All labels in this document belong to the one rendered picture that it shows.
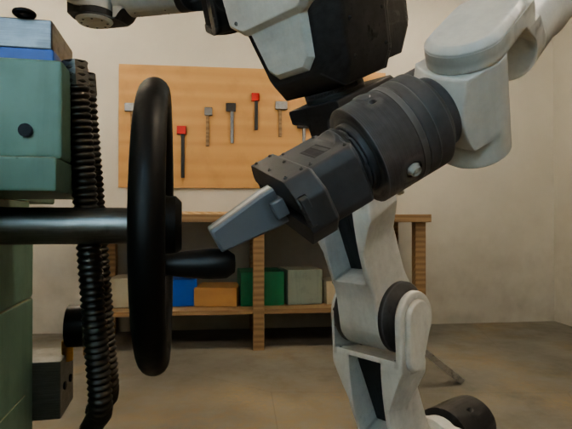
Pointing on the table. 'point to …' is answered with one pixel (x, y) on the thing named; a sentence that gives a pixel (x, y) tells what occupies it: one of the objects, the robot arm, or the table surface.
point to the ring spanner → (24, 13)
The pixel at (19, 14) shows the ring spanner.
